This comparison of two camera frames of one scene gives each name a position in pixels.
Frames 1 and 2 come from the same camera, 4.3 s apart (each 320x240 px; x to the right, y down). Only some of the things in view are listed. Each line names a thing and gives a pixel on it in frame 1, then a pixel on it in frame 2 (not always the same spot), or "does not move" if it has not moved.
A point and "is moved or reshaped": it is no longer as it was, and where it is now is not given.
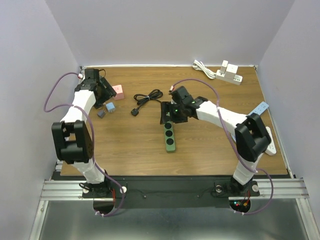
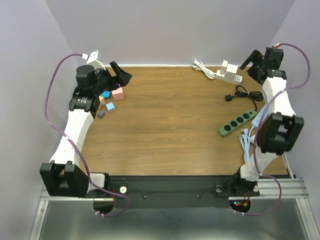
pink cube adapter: x=118 y=90 does not move
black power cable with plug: x=140 y=98 → x=241 y=92
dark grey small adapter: x=101 y=113 does not move
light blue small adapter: x=110 y=107 does not move
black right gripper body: x=176 y=114 → x=254 y=70
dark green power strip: x=169 y=136 is moved or reshaped
